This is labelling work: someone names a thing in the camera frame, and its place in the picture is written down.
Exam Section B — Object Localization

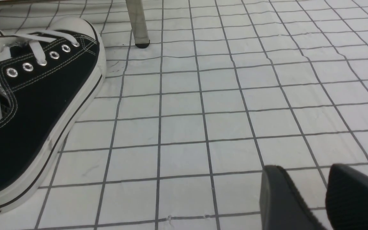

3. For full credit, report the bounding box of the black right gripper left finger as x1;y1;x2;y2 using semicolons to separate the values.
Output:
259;165;326;230

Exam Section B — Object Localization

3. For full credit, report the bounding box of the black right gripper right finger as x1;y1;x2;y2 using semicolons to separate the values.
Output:
326;164;368;230

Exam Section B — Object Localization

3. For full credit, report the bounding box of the stainless steel shoe rack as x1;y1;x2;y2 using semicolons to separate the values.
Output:
126;0;150;49

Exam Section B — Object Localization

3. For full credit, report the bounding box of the black canvas sneaker right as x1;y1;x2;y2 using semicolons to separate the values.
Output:
0;17;106;213

